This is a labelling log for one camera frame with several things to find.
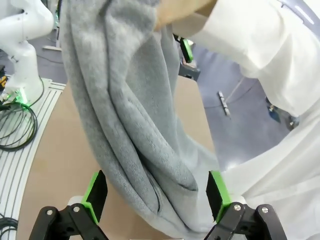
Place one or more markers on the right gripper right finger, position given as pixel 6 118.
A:
pixel 217 195

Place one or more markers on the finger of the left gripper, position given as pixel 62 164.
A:
pixel 187 50

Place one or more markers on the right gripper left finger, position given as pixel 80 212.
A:
pixel 95 195

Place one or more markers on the gray training pants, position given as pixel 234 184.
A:
pixel 125 100

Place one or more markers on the person's left forearm white sleeve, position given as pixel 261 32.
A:
pixel 262 37

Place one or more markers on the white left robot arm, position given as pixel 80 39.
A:
pixel 22 62

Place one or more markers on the person's left hand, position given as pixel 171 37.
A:
pixel 180 10

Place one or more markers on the gray plastic stool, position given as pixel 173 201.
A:
pixel 190 72

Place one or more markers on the person in white shirt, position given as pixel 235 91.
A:
pixel 287 187

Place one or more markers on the white ribbed mounting plate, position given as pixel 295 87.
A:
pixel 30 160

